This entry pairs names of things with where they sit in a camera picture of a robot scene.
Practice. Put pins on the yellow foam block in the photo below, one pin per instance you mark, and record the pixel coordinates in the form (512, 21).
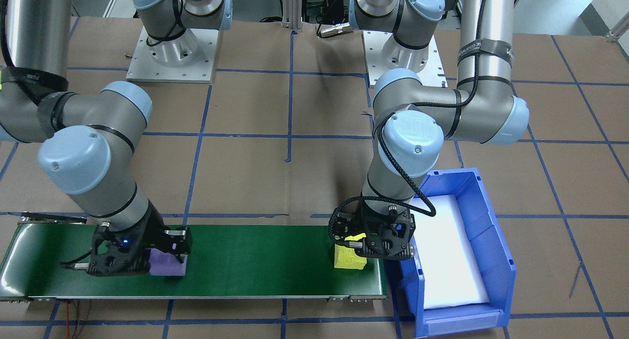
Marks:
(346, 260)

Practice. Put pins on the purple foam block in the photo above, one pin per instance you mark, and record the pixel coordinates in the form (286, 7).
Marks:
(169, 266)

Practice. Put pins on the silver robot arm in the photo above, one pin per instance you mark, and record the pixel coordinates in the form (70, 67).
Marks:
(83, 182)
(413, 142)

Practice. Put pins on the white foam pad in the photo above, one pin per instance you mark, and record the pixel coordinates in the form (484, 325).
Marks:
(452, 260)

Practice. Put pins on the green conveyor belt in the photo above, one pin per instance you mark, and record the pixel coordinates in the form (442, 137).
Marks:
(245, 260)

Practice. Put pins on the blue plastic bin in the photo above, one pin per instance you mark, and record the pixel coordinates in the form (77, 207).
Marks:
(491, 250)

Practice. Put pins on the silver metal connector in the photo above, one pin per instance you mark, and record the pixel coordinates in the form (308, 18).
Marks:
(336, 29)

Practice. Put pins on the black electronics box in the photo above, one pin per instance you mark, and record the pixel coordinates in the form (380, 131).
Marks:
(334, 2)

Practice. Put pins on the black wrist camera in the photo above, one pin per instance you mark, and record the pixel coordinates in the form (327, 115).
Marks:
(125, 241)

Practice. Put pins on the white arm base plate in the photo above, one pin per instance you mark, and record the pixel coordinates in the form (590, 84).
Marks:
(373, 54)
(196, 69)

